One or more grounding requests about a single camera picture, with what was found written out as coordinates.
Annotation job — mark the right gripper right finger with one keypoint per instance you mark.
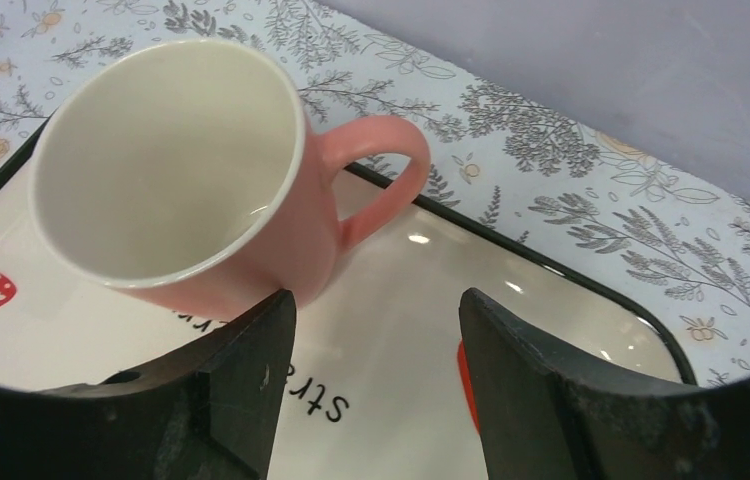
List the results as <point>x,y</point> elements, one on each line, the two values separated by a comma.
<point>549,410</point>

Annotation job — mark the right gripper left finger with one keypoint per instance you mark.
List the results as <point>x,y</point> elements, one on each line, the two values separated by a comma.
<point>207,410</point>

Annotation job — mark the pink mug back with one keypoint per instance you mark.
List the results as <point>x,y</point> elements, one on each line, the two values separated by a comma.
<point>188,175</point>

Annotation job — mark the floral tablecloth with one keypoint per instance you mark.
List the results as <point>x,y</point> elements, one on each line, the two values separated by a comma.
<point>676,244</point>

